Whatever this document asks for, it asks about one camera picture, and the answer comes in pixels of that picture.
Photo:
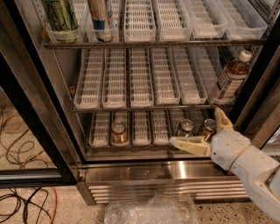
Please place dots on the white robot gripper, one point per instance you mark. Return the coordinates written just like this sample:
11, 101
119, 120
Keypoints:
227, 148

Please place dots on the redbull can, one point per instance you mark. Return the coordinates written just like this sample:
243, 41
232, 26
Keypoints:
100, 19

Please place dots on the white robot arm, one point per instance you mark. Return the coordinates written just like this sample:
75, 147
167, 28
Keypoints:
260, 176

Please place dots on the copper can bottom right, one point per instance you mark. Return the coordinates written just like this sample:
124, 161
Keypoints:
207, 129

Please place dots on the copper can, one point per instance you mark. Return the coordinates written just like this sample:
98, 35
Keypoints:
118, 133
207, 129

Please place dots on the silver green can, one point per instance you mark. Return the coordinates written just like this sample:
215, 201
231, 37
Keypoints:
185, 128

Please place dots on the right glass fridge door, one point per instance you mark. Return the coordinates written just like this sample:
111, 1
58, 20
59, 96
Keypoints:
263, 130

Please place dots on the copper can bottom left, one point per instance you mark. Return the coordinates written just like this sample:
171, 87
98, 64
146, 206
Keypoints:
118, 133

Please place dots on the open glass fridge door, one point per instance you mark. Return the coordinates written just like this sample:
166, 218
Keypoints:
32, 79

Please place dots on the green drink can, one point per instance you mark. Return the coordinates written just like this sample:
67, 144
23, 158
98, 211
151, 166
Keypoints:
61, 15

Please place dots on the brown tea bottle white cap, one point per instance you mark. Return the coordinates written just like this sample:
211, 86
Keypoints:
232, 76

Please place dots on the clear plastic container on floor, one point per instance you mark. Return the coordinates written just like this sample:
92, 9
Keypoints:
159, 209

